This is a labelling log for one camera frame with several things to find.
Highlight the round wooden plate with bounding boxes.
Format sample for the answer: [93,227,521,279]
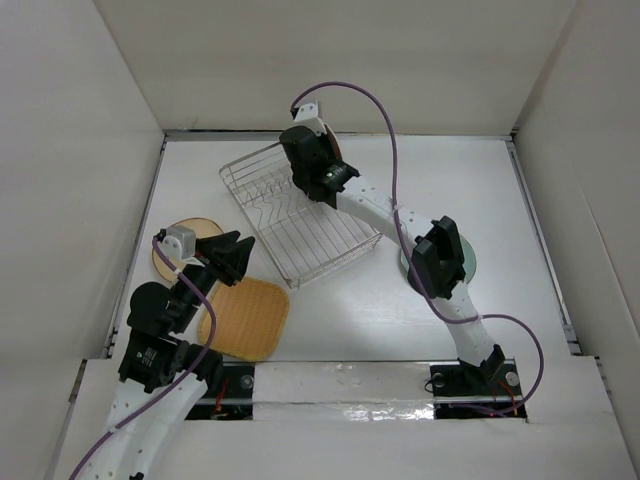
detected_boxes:
[151,217,223,283]

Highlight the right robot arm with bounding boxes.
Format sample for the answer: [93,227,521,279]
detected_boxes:
[279,126,505,397]

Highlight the wire dish rack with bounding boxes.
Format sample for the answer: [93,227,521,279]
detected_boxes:
[219,144,381,289]

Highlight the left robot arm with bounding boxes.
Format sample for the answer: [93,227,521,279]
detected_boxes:
[70,226,255,479]

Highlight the light green flower bowl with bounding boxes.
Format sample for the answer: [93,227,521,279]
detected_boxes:
[399,236,477,284]

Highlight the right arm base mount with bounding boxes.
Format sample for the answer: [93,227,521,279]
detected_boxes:
[424,359,527,420]

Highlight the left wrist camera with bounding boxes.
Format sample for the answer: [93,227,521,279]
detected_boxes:
[159,225,197,262]

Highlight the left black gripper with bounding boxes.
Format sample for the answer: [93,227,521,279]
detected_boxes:
[171,229,254,330]

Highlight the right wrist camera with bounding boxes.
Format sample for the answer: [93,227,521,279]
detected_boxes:
[293,101,327,136]

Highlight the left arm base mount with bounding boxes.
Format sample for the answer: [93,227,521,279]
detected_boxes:
[186,362,255,421]

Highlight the woven bamboo square tray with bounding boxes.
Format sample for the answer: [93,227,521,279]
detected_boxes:
[209,277,290,362]

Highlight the red and teal floral plate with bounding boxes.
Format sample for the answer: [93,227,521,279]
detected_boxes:
[325,125,342,161]

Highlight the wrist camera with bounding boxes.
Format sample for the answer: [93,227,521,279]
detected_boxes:
[293,101,327,136]
[159,225,197,262]

